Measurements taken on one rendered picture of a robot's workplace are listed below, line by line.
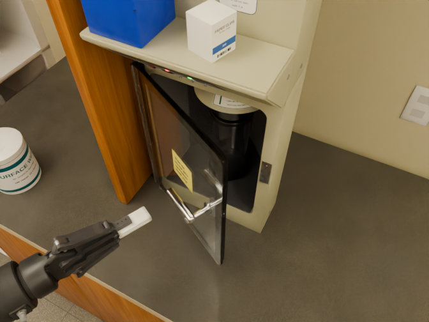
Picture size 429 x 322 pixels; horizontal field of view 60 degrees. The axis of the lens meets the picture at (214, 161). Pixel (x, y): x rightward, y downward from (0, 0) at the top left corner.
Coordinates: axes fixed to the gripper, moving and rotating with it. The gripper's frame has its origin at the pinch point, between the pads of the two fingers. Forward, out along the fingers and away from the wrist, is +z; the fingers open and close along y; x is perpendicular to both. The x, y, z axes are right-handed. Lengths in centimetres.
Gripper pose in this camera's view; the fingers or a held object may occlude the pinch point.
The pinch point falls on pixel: (132, 222)
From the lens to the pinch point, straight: 74.8
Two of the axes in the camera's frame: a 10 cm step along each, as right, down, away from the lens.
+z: 8.2, -4.5, 3.6
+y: -0.1, -6.3, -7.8
